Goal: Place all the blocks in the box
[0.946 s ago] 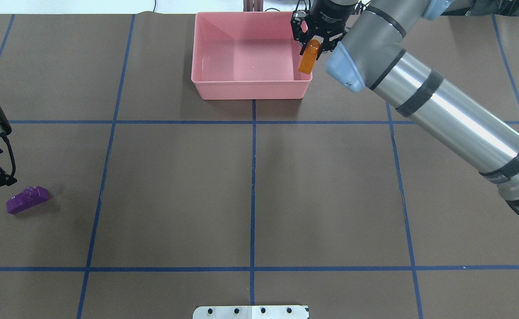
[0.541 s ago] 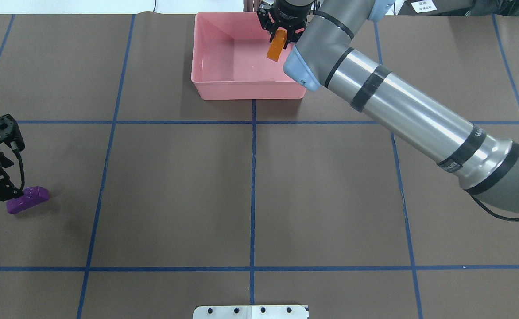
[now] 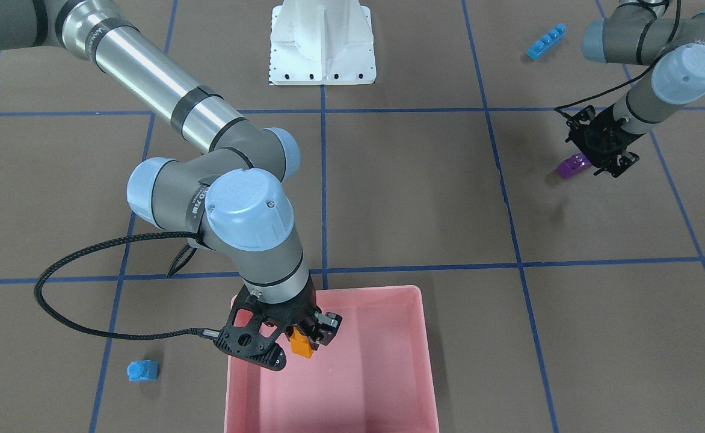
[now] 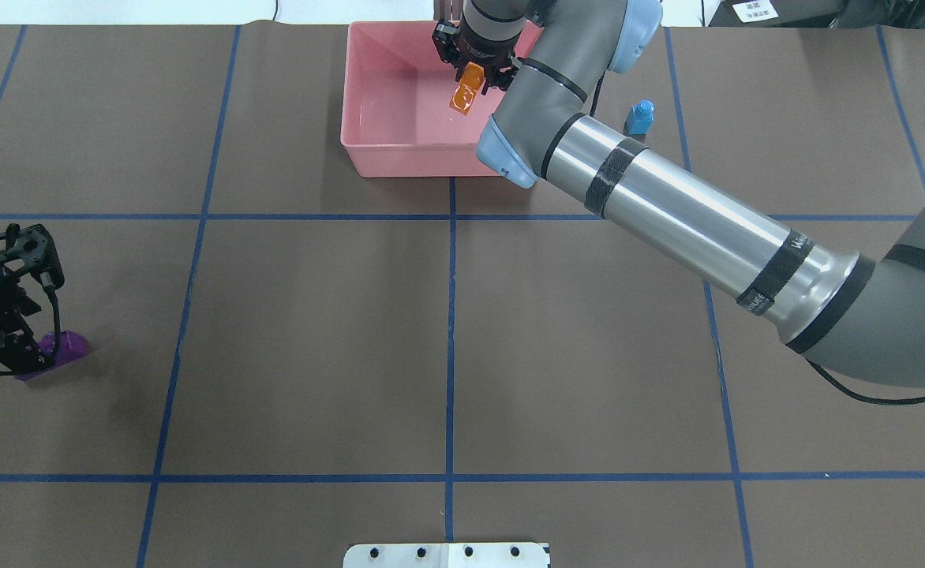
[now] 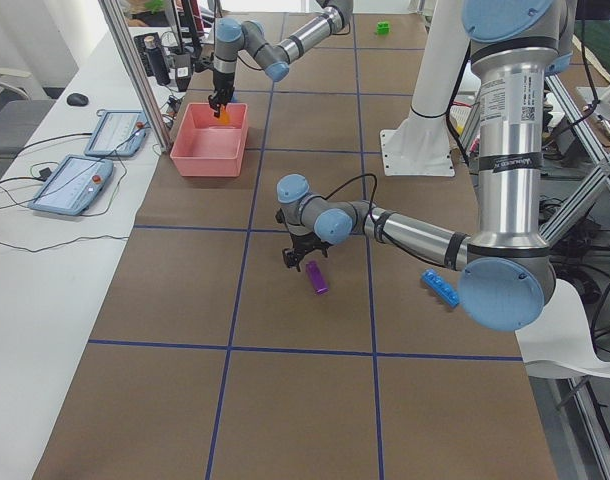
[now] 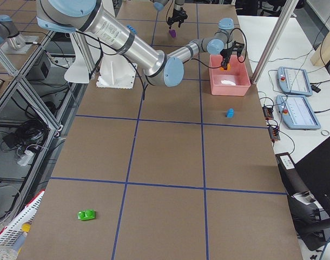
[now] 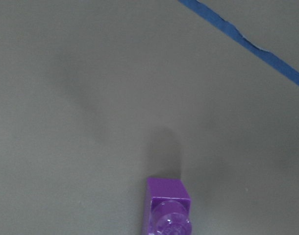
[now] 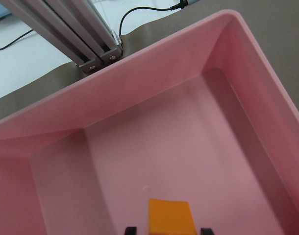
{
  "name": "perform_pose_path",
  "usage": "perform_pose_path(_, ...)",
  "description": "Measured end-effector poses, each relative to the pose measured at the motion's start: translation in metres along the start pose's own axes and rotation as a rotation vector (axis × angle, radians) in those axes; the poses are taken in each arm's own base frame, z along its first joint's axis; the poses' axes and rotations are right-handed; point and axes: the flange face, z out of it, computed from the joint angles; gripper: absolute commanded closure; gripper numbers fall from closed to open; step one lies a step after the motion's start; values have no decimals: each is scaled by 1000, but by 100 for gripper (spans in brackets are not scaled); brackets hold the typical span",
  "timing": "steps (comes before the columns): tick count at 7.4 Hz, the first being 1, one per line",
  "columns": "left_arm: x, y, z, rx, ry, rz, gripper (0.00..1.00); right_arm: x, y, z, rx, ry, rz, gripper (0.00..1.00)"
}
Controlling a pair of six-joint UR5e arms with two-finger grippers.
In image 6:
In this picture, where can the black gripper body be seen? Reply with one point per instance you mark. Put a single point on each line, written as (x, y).
(226, 52)
(177, 12)

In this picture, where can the orange block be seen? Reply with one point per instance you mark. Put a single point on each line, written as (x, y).
(225, 67)

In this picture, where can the purple block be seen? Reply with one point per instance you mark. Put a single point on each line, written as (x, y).
(172, 33)

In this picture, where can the green block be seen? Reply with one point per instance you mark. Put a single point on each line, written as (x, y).
(84, 215)

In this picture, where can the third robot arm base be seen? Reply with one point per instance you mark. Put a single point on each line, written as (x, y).
(12, 41)

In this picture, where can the pink plastic box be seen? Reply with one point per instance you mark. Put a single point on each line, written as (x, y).
(231, 82)

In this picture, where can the long blue studded block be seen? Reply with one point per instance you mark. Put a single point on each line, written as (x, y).
(131, 29)

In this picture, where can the small blue block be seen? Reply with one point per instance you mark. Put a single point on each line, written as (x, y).
(230, 113)

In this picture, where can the upper blue teach pendant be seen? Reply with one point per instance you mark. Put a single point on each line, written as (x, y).
(294, 81)

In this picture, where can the blue teach pendant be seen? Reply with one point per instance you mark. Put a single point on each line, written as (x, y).
(296, 112)
(294, 81)

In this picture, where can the lower blue teach pendant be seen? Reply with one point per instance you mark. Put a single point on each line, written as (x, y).
(296, 112)

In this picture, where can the black office chair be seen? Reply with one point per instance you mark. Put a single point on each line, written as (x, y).
(307, 215)

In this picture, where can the white plastic basket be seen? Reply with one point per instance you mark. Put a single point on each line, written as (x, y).
(13, 236)

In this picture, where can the aluminium frame post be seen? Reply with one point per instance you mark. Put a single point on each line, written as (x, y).
(274, 38)

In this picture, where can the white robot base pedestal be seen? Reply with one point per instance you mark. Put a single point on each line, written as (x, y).
(93, 58)

